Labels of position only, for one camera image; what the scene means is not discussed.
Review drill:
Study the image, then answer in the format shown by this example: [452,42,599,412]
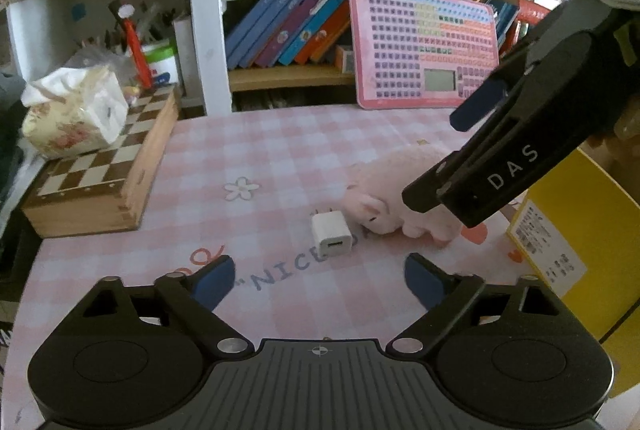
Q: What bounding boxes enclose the pile of dark clothes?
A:
[0,70,28,211]

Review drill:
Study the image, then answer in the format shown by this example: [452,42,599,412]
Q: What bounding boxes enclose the green and white jar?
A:
[141,39,181,87]

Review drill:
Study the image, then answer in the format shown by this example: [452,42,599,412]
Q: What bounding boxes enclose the pink plush pig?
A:
[344,142,473,246]

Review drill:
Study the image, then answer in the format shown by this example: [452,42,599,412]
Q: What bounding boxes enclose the pink checked printed tablecloth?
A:
[0,102,640,430]

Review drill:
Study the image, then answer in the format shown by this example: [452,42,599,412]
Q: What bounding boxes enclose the red and white pen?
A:
[117,2,153,90]

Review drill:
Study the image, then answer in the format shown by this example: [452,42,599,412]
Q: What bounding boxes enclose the wooden chessboard box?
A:
[21,86,182,238]

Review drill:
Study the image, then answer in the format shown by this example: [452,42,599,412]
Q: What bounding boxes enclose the red books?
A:
[515,0,557,42]

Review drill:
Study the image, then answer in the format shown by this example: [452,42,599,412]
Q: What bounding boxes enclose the yellow cardboard box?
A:
[506,147,640,401]

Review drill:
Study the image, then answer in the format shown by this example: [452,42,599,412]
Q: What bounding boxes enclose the pink learning tablet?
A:
[347,0,500,111]

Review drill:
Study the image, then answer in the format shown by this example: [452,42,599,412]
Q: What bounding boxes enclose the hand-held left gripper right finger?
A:
[386,252,561,356]

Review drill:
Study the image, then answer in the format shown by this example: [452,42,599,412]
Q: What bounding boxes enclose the row of children's books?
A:
[225,0,521,70]

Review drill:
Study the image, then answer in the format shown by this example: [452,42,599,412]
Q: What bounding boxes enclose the floral tissue pack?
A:
[21,64,130,160]

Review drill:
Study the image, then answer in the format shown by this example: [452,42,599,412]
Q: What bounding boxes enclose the white shelf unit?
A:
[0,0,573,117]

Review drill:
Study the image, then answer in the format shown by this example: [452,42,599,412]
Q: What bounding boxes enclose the small white charger cube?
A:
[310,208,355,260]

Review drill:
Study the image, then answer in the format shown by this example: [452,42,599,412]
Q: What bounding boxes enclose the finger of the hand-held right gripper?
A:
[401,70,531,213]
[449,10,596,131]

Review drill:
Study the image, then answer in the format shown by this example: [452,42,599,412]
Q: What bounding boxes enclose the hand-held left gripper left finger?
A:
[82,254,251,358]

